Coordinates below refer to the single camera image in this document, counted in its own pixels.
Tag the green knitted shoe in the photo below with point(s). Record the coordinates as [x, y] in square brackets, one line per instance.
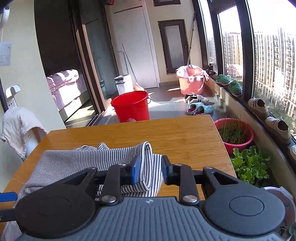
[235, 88]
[222, 80]

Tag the green leafy plant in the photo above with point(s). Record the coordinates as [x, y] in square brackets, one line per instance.
[251, 165]

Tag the beige sneaker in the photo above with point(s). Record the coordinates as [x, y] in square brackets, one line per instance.
[259, 107]
[279, 128]

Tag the red plastic bucket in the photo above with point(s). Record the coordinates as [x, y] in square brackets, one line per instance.
[131, 106]

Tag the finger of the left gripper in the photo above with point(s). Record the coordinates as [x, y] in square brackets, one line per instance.
[8, 197]

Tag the green knitted shoe far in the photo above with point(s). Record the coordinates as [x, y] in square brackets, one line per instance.
[222, 80]

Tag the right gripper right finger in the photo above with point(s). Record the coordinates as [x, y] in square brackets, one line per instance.
[181, 175]

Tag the white wall socket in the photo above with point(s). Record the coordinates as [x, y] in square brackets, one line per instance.
[5, 53]

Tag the white trash bin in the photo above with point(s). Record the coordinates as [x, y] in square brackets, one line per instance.
[124, 83]

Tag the green knitted shoe near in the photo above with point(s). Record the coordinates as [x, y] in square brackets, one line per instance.
[235, 88]

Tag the white towel on chair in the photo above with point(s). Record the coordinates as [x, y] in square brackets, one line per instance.
[18, 129]

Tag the beige sneaker near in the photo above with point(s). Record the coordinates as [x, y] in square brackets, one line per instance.
[279, 128]

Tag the red basin with grass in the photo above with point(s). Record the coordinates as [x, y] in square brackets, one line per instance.
[234, 134]

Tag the pink plastic bucket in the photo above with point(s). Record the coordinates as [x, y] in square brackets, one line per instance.
[191, 79]

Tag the blue slipper pair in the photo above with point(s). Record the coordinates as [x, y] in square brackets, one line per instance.
[199, 109]

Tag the bed with pink sheet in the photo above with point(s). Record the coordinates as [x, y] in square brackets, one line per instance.
[69, 91]

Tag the grey black striped shirt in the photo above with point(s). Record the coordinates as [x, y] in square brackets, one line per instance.
[55, 165]

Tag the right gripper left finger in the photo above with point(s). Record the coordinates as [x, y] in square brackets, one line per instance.
[114, 178]

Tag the broom with thin handle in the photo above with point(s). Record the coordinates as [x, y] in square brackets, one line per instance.
[136, 86]

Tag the beige sneaker far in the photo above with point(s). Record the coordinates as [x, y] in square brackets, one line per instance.
[259, 107]

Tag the grey slipper pair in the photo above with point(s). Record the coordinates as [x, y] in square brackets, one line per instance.
[194, 98]

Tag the mop with long handle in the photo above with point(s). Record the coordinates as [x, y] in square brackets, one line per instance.
[191, 38]

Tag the white chair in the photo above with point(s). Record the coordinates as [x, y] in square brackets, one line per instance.
[11, 97]

